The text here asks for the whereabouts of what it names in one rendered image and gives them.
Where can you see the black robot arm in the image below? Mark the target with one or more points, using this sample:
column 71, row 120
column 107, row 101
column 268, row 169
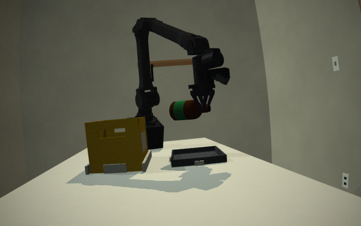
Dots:
column 206, row 58

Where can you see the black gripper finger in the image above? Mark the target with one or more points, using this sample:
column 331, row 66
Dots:
column 211, row 94
column 194, row 96

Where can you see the brown glass bottle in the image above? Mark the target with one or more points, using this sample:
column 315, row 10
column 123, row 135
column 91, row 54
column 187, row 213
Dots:
column 186, row 110

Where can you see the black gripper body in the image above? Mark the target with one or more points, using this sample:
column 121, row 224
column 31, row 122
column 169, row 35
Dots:
column 200, row 87

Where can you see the yellow divided crate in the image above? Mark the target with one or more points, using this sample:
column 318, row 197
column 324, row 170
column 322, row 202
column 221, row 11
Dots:
column 105, row 146

